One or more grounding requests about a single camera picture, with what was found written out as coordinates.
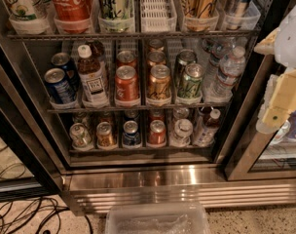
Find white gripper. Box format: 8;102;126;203
254;27;296;134

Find orange LaCroix can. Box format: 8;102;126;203
147;64;171;106

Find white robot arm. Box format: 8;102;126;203
254;5;296;134

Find right fridge glass door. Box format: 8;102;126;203
215;0;296;181

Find fridge glass door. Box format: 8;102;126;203
215;0;296;181
0;34;62;202

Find front green LaCroix can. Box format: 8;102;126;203
177;63;204;103

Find green lacroix can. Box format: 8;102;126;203
174;49;198;86
177;63;204;103

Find rear green LaCroix can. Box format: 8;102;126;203
174;49;198;86

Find top shelf striped can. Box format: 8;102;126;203
217;0;261;31

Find bottom shelf clear bottle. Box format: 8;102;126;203
169;119;193;147

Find top shelf orange can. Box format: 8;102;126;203
180;0;217;31

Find bottom shelf red can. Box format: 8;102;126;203
148;120;167;147

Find empty white bin top shelf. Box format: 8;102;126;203
140;0;177;32

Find front red Coke can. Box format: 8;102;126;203
115;65;140;107

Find red coke can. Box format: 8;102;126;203
117;50;137;67
115;65;140;107

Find rear red Coke can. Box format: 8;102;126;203
117;50;137;67

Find bottom shelf blue can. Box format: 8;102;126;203
122;121;141;148

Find top shelf green can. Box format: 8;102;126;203
98;0;134;33

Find bottom shelf orange can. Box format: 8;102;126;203
96;122;117;149

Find bottom shelf green-white can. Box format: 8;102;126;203
69;123;93;151

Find front blue Pepsi can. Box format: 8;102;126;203
44;68;76;104

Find blue pepsi can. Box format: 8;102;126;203
51;53;80;91
44;68;76;104

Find rear blue Pepsi can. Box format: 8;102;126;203
51;53;80;91

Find top shelf Coca-Cola can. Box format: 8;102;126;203
53;0;93;34

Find stainless fridge base grille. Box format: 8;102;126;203
61;165;296;215

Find left fridge glass door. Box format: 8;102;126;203
0;34;62;202

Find top shelf 7UP can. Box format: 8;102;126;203
4;0;52;34

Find front water bottle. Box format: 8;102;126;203
208;46;245;102

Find water bottle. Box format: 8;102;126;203
203;37;236;83
208;46;245;102

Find rear water bottle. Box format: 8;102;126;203
203;37;236;83

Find rear iced tea bottle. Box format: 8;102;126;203
87;40;109;78

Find iced tea bottle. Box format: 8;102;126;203
78;45;108;105
87;40;109;78

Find clear plastic tub on floor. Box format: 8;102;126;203
105;202;211;234

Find front iced tea bottle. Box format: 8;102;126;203
78;45;108;105

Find top wire shelf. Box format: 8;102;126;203
7;29;260;41

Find wire shelf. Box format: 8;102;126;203
47;102;230;113
7;29;260;41

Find middle wire shelf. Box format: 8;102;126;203
47;102;230;113

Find black cables on floor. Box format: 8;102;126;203
0;144;93;234

